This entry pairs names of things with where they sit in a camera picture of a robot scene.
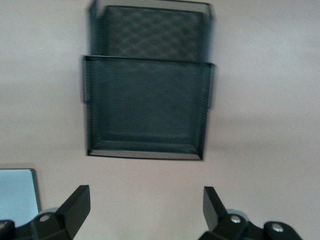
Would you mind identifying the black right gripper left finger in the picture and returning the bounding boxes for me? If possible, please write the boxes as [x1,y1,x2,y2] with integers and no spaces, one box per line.
[14,184,91,240]

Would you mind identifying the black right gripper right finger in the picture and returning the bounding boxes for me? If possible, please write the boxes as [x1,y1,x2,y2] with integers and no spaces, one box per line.
[198,185,251,240]

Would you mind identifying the silver laptop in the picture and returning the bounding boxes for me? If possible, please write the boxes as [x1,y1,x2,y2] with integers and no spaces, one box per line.
[0,167,42,216]

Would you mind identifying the black mesh tray organizer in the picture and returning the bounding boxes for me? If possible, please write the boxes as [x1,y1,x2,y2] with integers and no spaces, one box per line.
[78,0,219,162]

